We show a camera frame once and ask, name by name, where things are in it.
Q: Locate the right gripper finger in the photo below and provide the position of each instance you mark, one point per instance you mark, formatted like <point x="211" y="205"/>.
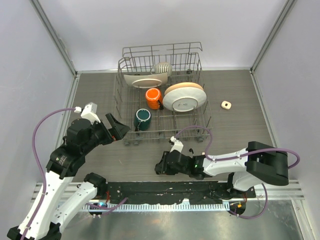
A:
<point x="160" y="167"/>
<point x="160" y="171"/>

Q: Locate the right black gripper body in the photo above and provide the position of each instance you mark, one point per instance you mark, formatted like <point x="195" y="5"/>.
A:
<point x="172" y="171"/>

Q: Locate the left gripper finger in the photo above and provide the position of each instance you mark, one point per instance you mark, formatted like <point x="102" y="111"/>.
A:
<point x="117" y="137"/>
<point x="117" y="129"/>

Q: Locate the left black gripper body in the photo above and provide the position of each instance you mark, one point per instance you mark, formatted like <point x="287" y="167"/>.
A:
<point x="100" y="134"/>

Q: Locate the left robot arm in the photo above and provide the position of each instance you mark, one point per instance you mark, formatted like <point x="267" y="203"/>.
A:
<point x="46" y="219"/>

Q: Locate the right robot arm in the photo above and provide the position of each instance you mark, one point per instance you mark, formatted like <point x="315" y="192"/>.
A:
<point x="256" y="164"/>

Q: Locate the cream square earbud case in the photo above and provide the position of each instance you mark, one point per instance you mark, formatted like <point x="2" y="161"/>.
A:
<point x="226" y="105"/>

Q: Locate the dark green ceramic mug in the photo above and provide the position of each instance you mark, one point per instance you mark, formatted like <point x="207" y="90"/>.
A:
<point x="142" y="119"/>

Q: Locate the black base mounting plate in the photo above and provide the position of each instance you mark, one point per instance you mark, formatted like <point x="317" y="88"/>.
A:
<point x="174" y="192"/>

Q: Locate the orange ceramic mug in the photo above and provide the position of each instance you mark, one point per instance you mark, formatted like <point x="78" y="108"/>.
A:
<point x="154" y="99"/>

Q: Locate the cream oval dish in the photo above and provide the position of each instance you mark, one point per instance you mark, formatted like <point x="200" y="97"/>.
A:
<point x="146" y="81"/>

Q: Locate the beige ceramic plate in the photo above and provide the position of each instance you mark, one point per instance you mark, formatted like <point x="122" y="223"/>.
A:
<point x="183" y="85"/>

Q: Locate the striped grey white cup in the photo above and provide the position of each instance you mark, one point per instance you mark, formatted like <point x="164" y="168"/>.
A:
<point x="162" y="67"/>

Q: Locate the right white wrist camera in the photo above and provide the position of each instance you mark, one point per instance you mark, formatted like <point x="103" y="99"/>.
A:
<point x="176" y="145"/>

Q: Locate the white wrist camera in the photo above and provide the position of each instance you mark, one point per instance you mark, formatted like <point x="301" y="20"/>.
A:
<point x="176" y="145"/>
<point x="88" y="112"/>

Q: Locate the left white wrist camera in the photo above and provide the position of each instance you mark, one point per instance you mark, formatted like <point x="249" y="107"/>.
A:
<point x="88" y="112"/>

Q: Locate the white perforated cable rail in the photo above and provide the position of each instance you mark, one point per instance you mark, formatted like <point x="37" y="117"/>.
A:
<point x="185" y="206"/>

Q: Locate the grey wire dish rack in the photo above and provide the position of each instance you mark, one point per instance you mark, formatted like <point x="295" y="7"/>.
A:
<point x="186" y="67"/>

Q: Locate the white plate with foot ring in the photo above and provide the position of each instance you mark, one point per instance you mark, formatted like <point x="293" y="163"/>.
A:
<point x="184" y="99"/>

